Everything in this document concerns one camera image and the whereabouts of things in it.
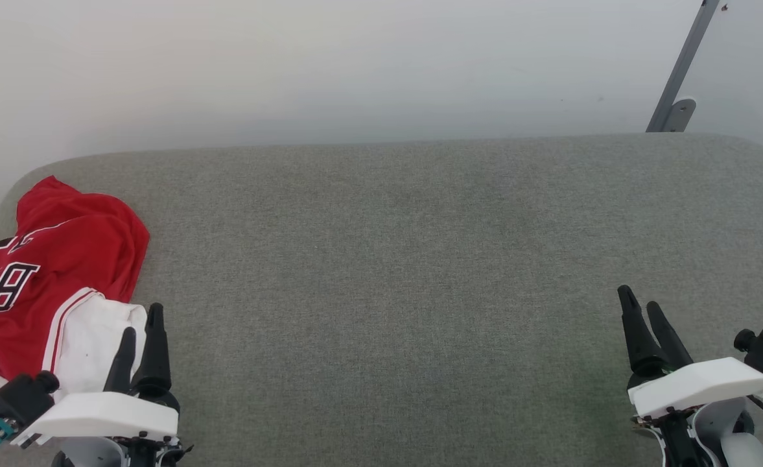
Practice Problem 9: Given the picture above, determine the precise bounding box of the red basketball jersey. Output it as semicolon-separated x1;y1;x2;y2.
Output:
0;176;150;417

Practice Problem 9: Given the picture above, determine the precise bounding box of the grey fabric sofa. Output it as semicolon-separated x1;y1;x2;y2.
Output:
0;133;763;467

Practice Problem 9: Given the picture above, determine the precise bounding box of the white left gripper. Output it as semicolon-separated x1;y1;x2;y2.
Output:
12;303;180;448

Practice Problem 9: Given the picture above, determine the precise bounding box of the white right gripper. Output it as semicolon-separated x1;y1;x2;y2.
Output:
618;285;763;419

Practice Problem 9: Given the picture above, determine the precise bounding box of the grey metal bar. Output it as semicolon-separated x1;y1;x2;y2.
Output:
646;0;721;133

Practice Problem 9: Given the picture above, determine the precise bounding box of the grey metal bracket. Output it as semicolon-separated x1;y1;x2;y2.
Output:
663;98;697;133

